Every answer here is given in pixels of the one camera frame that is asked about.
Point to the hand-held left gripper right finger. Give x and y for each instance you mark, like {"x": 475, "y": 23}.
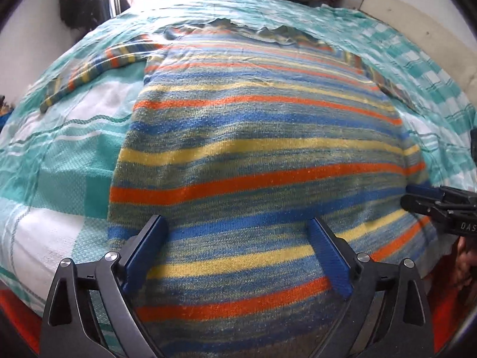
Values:
{"x": 331, "y": 261}

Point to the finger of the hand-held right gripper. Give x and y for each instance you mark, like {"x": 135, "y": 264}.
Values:
{"x": 413, "y": 203}
{"x": 423, "y": 190}

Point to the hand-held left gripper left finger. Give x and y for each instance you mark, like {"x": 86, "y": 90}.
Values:
{"x": 147, "y": 253}

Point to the striped knit sweater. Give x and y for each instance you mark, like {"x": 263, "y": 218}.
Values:
{"x": 242, "y": 156}

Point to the dark hanging clothes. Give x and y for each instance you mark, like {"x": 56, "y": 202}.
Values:
{"x": 82, "y": 0}

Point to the person's right hand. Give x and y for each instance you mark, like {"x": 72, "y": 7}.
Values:
{"x": 465, "y": 264}

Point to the bed with teal plaid sheet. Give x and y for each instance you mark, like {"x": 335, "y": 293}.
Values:
{"x": 67, "y": 164}

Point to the cream padded headboard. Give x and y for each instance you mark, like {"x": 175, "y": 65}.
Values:
{"x": 421, "y": 33}

